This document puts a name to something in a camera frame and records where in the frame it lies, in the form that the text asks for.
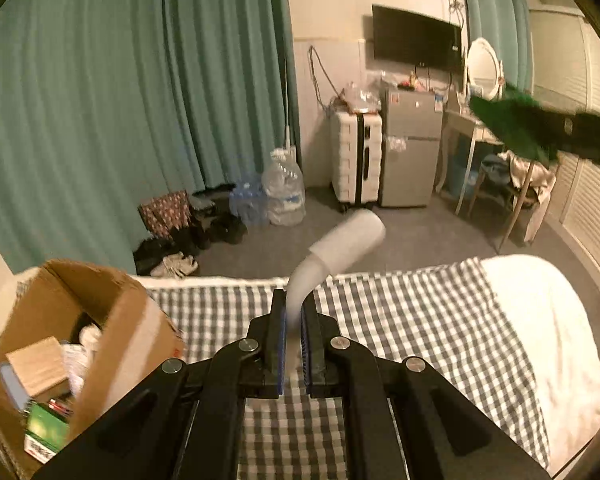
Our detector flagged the checkered bed sheet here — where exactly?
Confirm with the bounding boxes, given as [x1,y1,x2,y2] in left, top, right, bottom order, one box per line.
[144,259,550,479]

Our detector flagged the light blue case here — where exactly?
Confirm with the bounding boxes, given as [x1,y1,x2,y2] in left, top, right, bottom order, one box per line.
[0,362,31,413]

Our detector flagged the oval vanity mirror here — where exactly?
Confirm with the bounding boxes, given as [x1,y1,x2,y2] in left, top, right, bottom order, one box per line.
[465,37,505,101]

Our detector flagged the white duvet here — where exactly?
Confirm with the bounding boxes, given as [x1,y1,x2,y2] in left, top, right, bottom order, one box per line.
[481,254,600,474]

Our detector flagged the green curtain right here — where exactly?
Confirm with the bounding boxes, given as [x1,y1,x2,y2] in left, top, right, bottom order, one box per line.
[465,0,533,93]

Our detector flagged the pack of water bottles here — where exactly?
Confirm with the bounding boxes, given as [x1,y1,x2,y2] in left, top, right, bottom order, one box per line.
[230,174,268,226]

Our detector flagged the large clear water bottle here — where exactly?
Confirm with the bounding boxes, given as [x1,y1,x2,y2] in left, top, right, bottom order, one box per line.
[262,148,306,226]

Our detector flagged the black wall television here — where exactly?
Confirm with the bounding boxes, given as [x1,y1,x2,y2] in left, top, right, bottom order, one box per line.
[372,4,463,74]

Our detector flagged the green curtain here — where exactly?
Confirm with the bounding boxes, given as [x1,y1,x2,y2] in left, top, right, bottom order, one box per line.
[0,0,300,272]
[465,0,533,93]

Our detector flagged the silver mini fridge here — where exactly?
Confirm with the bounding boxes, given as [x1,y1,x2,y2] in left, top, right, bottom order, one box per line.
[379,89,442,208]

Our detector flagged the white suitcase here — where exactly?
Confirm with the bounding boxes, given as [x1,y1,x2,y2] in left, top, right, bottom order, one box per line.
[330,112,382,212]

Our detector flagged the green packet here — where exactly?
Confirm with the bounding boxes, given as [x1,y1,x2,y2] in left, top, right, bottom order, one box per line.
[468,82,558,168]

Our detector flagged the tan flat box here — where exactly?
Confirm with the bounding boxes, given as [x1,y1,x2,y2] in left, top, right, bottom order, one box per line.
[6,337,68,396]

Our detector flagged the wooden chair with clothes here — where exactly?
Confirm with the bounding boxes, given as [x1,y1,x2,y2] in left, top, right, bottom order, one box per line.
[467,151,559,252]

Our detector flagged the brown cardboard box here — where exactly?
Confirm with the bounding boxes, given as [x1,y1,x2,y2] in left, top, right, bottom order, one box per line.
[0,260,184,479]

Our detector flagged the patterned brown bag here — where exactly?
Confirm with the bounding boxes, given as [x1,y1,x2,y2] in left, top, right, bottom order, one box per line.
[137,190,192,240]

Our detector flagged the green white medicine box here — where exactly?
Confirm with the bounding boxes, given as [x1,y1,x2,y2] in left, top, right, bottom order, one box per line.
[23,401,71,464]

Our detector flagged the green curtain left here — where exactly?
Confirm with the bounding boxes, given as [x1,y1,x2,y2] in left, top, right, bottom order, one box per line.
[0,0,300,272]

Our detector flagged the white dressing table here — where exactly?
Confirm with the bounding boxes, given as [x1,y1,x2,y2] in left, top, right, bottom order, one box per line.
[434,108,503,216]

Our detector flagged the white sneakers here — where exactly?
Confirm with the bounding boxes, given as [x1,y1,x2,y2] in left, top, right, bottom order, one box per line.
[150,252,199,280]

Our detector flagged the white bent tube bottle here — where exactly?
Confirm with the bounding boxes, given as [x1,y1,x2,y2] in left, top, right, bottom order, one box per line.
[285,209,386,376]

